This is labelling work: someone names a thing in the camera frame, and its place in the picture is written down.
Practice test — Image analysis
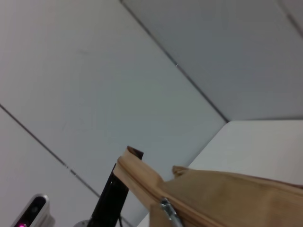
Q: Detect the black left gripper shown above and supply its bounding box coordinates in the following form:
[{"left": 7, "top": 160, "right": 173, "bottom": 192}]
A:
[{"left": 89, "top": 146, "right": 145, "bottom": 227}]

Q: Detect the silver metal zipper pull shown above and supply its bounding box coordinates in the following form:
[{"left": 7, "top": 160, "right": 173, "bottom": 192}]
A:
[{"left": 160, "top": 197, "right": 185, "bottom": 227}]

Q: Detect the khaki canvas food bag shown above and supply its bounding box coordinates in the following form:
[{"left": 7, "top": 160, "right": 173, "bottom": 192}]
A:
[{"left": 117, "top": 151, "right": 303, "bottom": 227}]

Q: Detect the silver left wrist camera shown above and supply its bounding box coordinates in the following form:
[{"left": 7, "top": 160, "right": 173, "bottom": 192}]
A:
[{"left": 11, "top": 193, "right": 56, "bottom": 227}]

